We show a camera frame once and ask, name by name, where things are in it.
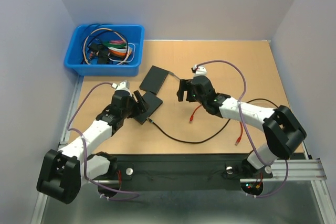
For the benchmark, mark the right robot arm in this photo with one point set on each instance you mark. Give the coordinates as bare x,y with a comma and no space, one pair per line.
282,130

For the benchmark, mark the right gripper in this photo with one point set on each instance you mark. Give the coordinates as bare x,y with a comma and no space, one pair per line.
185,85

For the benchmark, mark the black network switch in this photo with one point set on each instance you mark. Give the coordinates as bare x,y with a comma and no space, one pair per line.
154,80
153,102

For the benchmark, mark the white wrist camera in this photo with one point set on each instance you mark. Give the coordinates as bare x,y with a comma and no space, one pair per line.
199,70
122,86

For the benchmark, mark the aluminium frame rail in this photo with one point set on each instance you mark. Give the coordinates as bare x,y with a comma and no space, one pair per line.
297,170

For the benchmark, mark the blue plastic bin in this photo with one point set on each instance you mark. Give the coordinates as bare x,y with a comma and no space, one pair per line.
74,59

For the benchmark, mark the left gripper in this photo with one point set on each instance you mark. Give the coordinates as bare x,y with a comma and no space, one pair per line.
143,105

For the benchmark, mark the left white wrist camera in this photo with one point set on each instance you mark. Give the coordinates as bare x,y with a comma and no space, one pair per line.
122,86

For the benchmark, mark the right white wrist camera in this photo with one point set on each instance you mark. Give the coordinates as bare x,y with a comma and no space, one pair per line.
199,70

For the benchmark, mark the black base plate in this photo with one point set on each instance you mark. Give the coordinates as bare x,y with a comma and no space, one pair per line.
126,177

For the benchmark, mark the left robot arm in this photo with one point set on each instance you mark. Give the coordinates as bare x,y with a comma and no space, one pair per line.
63,172

